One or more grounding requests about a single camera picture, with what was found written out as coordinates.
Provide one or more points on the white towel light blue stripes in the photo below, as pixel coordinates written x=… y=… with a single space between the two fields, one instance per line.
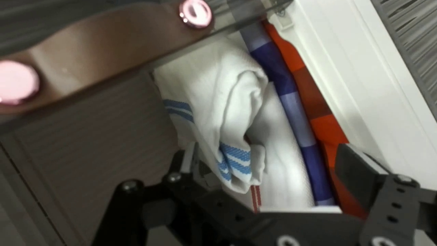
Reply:
x=219 y=82

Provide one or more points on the blue checkered towel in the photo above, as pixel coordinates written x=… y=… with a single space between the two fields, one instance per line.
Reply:
x=291 y=104

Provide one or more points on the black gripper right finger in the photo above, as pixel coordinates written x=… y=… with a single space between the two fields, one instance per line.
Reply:
x=359 y=175

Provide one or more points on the orange checkered towel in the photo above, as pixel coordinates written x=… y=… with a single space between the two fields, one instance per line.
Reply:
x=318 y=110

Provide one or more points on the white stacked storage cabinet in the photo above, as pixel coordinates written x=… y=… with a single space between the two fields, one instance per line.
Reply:
x=355 y=69

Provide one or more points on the white towel with red stripes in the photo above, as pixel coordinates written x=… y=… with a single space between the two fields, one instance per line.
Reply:
x=281 y=172

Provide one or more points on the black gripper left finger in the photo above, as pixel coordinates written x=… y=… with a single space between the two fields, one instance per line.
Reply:
x=189 y=159

